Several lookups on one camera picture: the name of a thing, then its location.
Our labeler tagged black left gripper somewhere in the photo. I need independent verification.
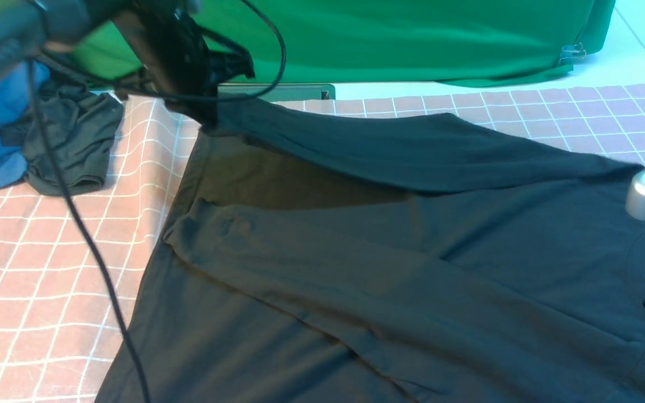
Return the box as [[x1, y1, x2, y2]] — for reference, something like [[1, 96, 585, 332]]
[[113, 1, 255, 127]]

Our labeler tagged dark gray long-sleeved shirt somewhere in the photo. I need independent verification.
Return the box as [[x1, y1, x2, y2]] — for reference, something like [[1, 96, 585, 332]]
[[129, 100, 645, 402]]

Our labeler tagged dark gray crumpled garment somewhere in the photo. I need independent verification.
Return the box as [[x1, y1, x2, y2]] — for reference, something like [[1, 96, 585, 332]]
[[0, 74, 124, 196]]

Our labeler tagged green backdrop cloth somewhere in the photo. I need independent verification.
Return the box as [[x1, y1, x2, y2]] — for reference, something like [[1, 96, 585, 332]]
[[71, 0, 616, 90]]

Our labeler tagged metal binder clip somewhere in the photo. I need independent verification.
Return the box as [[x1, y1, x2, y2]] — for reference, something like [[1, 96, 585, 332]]
[[558, 43, 587, 65]]

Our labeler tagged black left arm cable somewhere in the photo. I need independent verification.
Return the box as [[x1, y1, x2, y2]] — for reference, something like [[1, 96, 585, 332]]
[[26, 0, 287, 403]]

